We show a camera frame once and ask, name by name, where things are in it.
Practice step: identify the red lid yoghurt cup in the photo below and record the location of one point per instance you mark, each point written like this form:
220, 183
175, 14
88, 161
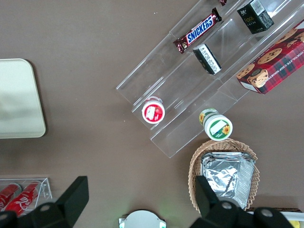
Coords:
153, 112

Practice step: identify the cream plastic serving tray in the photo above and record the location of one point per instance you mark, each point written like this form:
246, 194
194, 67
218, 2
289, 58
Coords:
19, 83

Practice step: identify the clear acrylic bottle rack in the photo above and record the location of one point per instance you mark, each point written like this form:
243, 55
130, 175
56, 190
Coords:
46, 190

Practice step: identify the yellow snack packet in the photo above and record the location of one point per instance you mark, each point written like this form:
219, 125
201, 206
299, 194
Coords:
297, 224

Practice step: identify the red tartan cookie box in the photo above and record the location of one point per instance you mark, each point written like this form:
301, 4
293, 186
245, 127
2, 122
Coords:
273, 69

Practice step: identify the white rectangular snack bin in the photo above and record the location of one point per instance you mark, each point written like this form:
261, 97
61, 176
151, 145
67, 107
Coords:
293, 216

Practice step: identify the Snickers chocolate bar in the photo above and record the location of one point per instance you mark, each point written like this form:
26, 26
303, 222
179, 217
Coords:
223, 2
199, 31

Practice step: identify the light wicker basket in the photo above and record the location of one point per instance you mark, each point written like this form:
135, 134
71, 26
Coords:
193, 171

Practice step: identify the green lid yoghurt cup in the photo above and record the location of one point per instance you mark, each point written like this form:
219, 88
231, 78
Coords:
217, 127

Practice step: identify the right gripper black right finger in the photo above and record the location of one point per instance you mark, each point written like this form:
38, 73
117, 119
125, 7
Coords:
209, 204

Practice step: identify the red cola bottle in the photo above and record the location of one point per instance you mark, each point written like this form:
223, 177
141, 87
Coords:
8, 193
22, 199

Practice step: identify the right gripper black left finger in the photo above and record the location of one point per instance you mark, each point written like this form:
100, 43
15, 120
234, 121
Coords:
69, 202

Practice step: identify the clear acrylic stepped shelf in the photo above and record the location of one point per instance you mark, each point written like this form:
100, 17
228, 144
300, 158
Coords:
180, 95

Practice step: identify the small black carton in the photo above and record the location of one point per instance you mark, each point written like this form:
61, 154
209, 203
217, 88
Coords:
255, 17
207, 59

